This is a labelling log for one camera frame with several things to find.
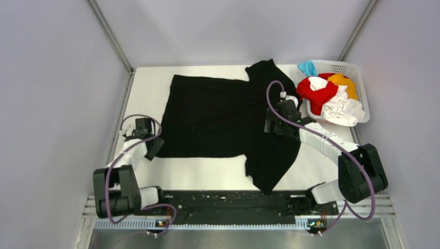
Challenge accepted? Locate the black t shirt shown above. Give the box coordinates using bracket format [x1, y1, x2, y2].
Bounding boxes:
[157, 60, 301, 194]

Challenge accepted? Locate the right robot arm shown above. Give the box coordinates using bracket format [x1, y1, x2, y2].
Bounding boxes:
[265, 100, 389, 214]

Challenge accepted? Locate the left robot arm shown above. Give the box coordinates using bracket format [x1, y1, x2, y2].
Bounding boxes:
[93, 115, 167, 223]

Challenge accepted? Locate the red t shirt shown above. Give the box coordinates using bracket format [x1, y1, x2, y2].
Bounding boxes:
[296, 73, 339, 116]

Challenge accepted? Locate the light blue t shirt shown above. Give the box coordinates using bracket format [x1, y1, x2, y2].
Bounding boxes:
[297, 60, 318, 77]

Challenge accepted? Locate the white t shirt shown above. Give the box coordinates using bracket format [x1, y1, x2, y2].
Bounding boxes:
[306, 86, 369, 127]

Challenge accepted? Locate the yellow t shirt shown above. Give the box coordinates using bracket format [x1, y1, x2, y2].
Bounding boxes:
[327, 74, 358, 100]

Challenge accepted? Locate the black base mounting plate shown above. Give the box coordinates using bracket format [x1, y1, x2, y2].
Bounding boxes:
[159, 190, 338, 225]

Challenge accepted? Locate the white plastic laundry basket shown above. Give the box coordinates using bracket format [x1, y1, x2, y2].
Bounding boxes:
[297, 60, 370, 127]

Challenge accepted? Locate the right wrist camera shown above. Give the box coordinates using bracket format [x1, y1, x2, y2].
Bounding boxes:
[280, 91, 299, 108]

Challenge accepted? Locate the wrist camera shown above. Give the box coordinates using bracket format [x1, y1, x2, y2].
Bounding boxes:
[280, 91, 299, 108]
[119, 124, 135, 138]

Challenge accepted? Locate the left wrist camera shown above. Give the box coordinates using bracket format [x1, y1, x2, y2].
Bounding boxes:
[119, 124, 135, 138]

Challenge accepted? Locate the left corner metal post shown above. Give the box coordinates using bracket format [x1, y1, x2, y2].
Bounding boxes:
[86, 0, 134, 75]

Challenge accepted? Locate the corner metal post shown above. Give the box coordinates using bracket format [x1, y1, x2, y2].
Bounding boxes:
[86, 0, 134, 75]
[337, 0, 381, 61]

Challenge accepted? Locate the aluminium frame rail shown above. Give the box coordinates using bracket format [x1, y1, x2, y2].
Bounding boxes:
[74, 194, 408, 248]

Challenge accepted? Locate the right corner metal post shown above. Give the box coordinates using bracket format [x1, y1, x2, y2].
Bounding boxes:
[337, 0, 381, 61]

